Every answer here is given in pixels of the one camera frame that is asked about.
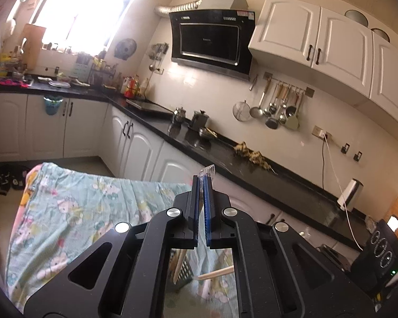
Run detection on white charging cable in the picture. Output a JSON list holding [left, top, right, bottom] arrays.
[[321, 134, 367, 250]]

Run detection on yellow-brown dish rag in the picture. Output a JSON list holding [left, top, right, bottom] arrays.
[[233, 141, 273, 173]]

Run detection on white upper kitchen cabinets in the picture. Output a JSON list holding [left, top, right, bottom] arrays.
[[248, 0, 398, 135]]

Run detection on wall rack with utensils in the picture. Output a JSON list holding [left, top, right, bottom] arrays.
[[149, 42, 169, 72]]

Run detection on teal knife block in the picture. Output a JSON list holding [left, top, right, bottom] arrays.
[[75, 53, 94, 77]]

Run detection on printed cartoon blanket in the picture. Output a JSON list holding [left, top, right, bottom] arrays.
[[5, 162, 239, 318]]

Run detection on black spice rack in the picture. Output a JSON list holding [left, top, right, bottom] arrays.
[[92, 56, 117, 87]]

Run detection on black induction cooktop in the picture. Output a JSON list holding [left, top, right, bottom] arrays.
[[125, 98, 174, 114]]

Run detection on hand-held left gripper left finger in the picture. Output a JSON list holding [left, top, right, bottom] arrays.
[[23, 175, 200, 318]]

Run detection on metal kettle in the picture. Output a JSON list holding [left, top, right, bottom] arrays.
[[188, 109, 209, 132]]

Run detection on white lower kitchen cabinets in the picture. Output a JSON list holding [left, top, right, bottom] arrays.
[[0, 92, 286, 226]]

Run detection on black ladle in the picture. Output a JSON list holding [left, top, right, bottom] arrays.
[[285, 89, 298, 117]]

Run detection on wall outlet with charger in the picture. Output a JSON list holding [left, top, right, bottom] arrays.
[[313, 125, 333, 140]]

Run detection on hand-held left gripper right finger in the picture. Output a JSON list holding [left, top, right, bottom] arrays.
[[202, 175, 383, 318]]

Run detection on white kitchen cabinets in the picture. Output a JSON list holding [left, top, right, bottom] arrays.
[[0, 92, 286, 226], [248, 0, 398, 135]]

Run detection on small steel teapot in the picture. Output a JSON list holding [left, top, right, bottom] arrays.
[[172, 107, 187, 125]]

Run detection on green spatula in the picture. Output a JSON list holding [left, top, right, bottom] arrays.
[[286, 94, 301, 131]]

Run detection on pale wooden chopstick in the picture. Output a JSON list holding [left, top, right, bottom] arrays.
[[172, 250, 187, 284], [192, 266, 235, 281]]

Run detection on kitchen window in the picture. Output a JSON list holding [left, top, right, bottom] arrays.
[[31, 0, 143, 57]]

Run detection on slotted metal ladle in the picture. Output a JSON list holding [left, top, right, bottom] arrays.
[[250, 81, 272, 119]]

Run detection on red-label oil bottle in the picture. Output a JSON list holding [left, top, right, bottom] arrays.
[[120, 76, 141, 97]]

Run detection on plastic-wrapped chopstick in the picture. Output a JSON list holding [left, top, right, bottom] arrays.
[[199, 165, 217, 239]]

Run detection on black countertop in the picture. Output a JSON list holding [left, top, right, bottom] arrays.
[[0, 76, 369, 252]]

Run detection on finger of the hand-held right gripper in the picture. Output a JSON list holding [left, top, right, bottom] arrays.
[[317, 243, 354, 272]]

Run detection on metal utensil hanging rail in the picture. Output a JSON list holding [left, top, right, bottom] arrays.
[[263, 72, 315, 97]]

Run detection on small grey wall fan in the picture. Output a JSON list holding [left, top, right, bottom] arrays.
[[115, 38, 137, 61]]

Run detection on wooden cutting board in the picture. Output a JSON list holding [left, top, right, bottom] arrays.
[[21, 23, 47, 71]]

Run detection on wire mesh strainer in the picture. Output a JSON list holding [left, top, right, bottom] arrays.
[[232, 74, 258, 122]]

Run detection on grey-green plastic utensil basket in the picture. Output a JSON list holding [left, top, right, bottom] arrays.
[[169, 250, 190, 293]]

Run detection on black range hood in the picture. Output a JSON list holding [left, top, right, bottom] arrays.
[[168, 9, 254, 81]]

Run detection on blue hanging waste bin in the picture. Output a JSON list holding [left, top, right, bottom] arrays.
[[43, 95, 64, 116]]

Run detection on dark slippers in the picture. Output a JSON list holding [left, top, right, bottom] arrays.
[[0, 163, 31, 197]]

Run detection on silver exhaust duct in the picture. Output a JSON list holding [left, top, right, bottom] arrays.
[[153, 0, 205, 16]]

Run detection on white and silver appliance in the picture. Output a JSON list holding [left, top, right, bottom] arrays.
[[337, 178, 364, 211]]

